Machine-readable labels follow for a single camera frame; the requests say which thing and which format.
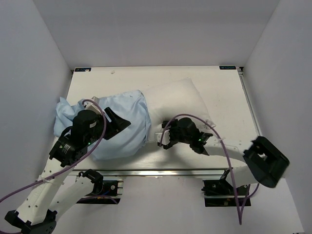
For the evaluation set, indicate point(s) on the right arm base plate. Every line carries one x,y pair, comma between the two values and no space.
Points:
216,190

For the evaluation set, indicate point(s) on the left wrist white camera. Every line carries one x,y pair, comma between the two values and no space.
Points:
93,106

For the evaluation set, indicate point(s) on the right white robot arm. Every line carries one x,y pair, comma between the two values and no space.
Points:
264,163

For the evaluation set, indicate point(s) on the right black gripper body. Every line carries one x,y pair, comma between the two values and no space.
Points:
176,136

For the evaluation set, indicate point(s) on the right blue table label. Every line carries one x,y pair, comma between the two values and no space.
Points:
227,67

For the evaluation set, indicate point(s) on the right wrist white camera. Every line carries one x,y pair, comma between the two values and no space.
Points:
163,138

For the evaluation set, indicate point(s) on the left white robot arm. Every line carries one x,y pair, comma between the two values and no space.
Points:
39,212

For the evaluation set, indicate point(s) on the white pillow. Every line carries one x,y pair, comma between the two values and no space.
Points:
173,98

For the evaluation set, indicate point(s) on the light blue pillowcase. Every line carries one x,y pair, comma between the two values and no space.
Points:
130,106

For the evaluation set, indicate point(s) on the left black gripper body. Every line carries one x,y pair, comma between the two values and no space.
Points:
92,137

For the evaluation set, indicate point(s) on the aluminium front rail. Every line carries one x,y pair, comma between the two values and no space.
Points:
146,173

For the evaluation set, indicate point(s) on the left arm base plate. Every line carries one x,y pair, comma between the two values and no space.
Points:
109,193

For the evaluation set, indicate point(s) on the left blue table label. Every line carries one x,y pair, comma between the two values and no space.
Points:
86,69

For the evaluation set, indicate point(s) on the wrist white camera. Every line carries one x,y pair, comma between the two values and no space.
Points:
93,106
163,138

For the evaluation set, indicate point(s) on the right aluminium side rail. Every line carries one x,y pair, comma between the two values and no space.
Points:
249,103

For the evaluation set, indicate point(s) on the blue table label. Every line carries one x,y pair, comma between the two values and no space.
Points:
227,67
86,69

